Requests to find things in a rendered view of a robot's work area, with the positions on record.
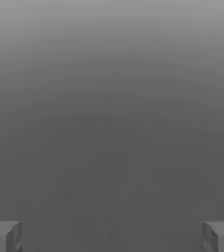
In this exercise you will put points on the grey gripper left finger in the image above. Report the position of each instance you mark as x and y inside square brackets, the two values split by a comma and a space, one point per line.
[2, 237]

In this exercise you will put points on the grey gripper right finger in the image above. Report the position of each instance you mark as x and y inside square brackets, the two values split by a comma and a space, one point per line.
[222, 238]

